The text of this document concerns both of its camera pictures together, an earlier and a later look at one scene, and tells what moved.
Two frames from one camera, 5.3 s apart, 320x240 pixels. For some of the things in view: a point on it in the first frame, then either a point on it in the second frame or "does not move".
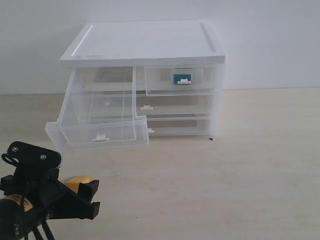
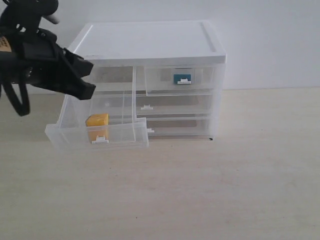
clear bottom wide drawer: [180, 126] does not move
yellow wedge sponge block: [73, 183] -> [97, 127]
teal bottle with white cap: [182, 79] does not move
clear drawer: [179, 81] does not move
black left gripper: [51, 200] -> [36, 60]
